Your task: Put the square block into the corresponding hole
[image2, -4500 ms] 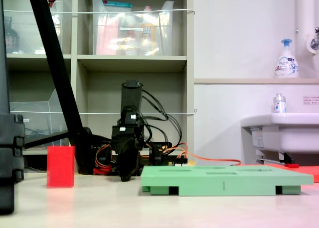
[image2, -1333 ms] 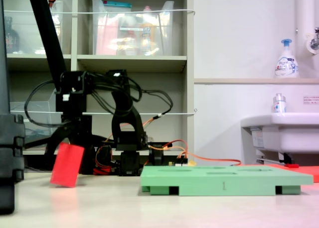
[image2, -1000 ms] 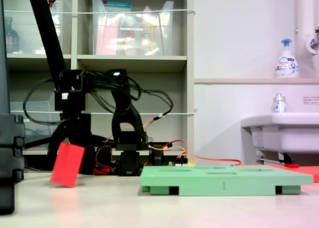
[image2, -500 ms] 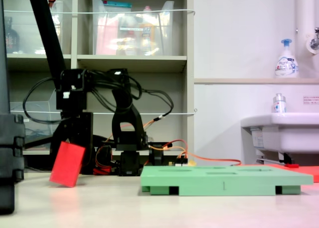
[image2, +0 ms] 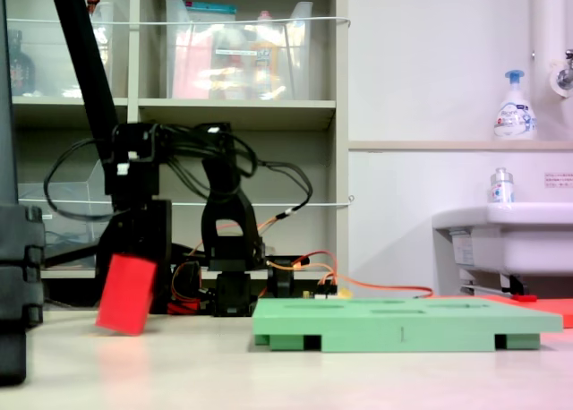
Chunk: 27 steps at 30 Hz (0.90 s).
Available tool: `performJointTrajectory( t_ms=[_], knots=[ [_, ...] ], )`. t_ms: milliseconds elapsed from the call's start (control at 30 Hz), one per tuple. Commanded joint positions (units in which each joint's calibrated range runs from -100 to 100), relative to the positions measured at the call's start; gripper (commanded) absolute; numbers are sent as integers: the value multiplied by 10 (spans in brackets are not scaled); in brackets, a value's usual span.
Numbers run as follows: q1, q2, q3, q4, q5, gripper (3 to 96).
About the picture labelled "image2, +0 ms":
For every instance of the large clear storage bin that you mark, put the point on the large clear storage bin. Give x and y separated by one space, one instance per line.
179 47

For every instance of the beige shelf unit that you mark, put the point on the beige shelf unit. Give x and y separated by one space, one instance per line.
237 110

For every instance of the small clear sanitizer bottle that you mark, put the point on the small clear sanitizer bottle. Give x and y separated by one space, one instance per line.
501 190

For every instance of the white foam soap bottle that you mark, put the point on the white foam soap bottle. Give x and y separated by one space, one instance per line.
515 119

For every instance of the white wall label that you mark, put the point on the white wall label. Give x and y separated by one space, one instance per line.
558 180

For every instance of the notched black stack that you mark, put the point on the notched black stack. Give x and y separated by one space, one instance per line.
22 271

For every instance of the bottle with pink cap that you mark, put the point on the bottle with pink cap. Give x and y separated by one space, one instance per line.
265 47

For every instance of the white sink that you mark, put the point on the white sink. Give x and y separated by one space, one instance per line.
528 244

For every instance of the red square block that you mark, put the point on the red square block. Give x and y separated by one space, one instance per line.
127 293

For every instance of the red base clamp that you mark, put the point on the red base clamp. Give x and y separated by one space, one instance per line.
183 308

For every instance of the green shape sorting board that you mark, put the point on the green shape sorting board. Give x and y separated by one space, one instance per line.
403 325

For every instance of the low clear storage bin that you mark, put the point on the low clear storage bin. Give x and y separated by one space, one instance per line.
85 186

